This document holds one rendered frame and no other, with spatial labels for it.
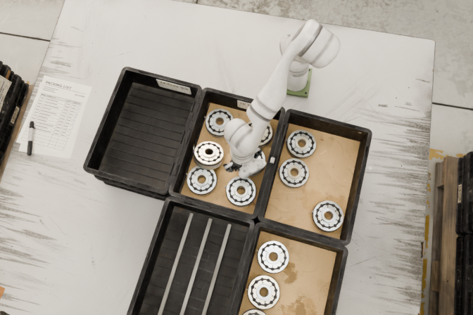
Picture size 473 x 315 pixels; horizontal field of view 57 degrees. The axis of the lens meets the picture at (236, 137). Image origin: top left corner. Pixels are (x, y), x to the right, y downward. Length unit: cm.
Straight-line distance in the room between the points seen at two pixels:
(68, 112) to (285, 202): 94
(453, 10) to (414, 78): 120
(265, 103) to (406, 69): 93
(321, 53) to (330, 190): 62
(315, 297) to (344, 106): 74
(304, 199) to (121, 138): 69
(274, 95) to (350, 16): 179
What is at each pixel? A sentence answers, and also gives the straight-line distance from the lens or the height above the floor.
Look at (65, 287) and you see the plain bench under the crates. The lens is 175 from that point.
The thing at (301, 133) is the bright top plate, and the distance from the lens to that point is 157.
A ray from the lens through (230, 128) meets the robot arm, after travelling 118.
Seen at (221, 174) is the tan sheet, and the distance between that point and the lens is 154.
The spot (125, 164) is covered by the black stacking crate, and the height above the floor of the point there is 83.
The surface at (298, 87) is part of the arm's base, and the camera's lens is 174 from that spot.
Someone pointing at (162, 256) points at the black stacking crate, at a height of 83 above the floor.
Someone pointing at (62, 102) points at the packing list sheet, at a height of 70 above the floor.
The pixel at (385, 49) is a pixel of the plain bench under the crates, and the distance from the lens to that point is 196.
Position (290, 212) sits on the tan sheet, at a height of 83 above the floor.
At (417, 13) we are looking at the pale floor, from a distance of 299.
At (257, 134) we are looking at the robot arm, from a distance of 116.
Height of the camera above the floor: 233
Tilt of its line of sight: 72 degrees down
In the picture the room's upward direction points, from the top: 3 degrees counter-clockwise
